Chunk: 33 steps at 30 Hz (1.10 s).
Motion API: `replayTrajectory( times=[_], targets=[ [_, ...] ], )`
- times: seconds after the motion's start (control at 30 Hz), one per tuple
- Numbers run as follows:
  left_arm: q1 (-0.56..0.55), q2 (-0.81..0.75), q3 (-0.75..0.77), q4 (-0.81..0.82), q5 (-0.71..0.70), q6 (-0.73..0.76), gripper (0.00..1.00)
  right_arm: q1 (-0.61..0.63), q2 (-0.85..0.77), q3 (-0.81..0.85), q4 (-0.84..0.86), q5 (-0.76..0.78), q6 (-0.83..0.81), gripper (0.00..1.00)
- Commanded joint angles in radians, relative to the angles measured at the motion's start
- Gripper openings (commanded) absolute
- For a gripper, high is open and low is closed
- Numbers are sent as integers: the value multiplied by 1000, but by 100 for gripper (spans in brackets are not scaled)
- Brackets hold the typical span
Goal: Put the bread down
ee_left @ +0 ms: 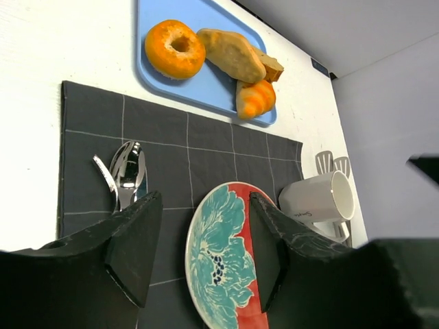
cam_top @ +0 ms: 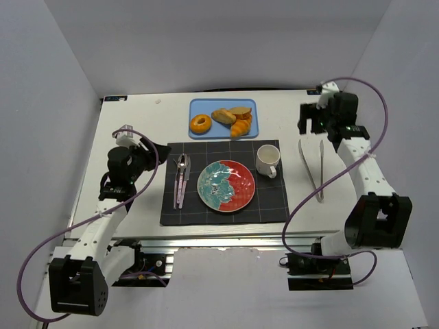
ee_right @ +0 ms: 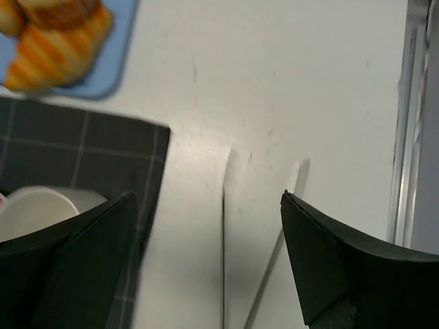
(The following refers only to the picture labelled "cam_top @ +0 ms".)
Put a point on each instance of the baguette bread slice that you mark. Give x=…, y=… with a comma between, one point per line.
x=223, y=116

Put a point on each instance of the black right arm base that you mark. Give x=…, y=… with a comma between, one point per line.
x=310, y=274

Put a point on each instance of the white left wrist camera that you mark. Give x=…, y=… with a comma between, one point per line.
x=125, y=138

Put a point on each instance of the teal and red plate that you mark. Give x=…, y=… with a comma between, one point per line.
x=226, y=186

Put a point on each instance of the blue plastic tray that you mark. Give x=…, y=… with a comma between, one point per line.
x=219, y=130

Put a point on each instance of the golden croissant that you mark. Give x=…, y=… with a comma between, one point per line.
x=240, y=127

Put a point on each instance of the white ceramic mug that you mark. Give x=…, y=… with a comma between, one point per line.
x=268, y=157

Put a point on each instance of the pink handled fork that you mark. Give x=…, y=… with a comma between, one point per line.
x=175, y=200

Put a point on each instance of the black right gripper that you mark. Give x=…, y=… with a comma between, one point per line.
x=309, y=116

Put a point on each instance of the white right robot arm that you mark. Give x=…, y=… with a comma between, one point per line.
x=380, y=216

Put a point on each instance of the pink handled spoon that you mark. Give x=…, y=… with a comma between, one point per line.
x=181, y=161

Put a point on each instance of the metal tongs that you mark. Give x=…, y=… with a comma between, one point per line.
x=315, y=176

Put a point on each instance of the blue left corner label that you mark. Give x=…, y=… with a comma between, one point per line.
x=115, y=98

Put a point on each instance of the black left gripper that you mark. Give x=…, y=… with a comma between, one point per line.
x=151, y=155

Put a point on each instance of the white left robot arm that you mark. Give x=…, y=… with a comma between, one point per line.
x=79, y=282

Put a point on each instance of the brown toast slice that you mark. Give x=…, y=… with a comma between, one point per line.
x=241, y=112

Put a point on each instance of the aluminium table frame rail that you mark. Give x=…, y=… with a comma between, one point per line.
x=266, y=242

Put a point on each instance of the pink handled knife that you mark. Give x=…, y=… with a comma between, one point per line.
x=186, y=178

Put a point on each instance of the orange glazed donut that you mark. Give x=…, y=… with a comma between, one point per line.
x=200, y=124

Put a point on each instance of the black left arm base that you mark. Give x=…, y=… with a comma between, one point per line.
x=153, y=262

